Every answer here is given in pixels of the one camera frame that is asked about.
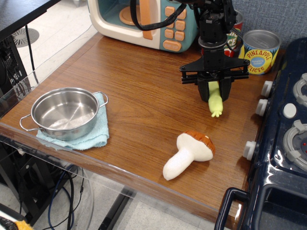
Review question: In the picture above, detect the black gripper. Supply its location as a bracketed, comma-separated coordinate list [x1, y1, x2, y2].
[179, 39, 249, 102]

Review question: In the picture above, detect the spoon with green handle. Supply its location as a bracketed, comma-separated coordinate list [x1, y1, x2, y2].
[208, 81, 224, 117]

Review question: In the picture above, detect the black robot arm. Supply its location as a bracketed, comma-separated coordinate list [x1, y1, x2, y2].
[179, 0, 250, 102]

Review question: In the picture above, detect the plush white brown mushroom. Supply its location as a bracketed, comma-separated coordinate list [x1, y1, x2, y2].
[163, 130, 215, 181]

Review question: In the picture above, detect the tomato sauce can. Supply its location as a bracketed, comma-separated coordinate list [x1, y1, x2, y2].
[198, 7, 243, 57]

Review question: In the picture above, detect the white stove knob middle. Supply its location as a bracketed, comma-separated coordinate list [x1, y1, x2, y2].
[255, 99, 268, 116]

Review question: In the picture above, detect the white stove knob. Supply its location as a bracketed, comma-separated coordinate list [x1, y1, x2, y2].
[261, 80, 273, 97]
[255, 99, 268, 116]
[243, 141, 257, 161]

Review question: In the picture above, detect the white stove knob upper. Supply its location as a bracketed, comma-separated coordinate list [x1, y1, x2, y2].
[261, 80, 273, 97]

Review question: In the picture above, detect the pineapple slices can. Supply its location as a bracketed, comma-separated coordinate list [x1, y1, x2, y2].
[238, 30, 281, 75]

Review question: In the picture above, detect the white stove knob lower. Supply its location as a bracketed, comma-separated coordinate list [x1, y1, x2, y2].
[243, 141, 257, 161]

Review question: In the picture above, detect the toy microwave teal cream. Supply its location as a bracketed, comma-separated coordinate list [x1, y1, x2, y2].
[88, 0, 198, 53]

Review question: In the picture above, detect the light blue cloth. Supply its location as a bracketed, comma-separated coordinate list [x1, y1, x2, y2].
[36, 107, 109, 150]

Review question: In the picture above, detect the dark blue toy stove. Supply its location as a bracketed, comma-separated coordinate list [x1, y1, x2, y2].
[215, 38, 307, 230]

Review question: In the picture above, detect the stainless steel pot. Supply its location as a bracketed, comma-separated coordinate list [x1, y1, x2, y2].
[19, 87, 109, 141]

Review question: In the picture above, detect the black desk left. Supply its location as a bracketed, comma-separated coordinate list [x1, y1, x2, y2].
[0, 0, 59, 41]

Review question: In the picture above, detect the black braided cable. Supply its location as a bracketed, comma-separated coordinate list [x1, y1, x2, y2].
[129, 0, 188, 31]

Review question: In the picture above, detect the blue floor cable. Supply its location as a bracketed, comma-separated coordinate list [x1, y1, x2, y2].
[47, 167, 84, 230]

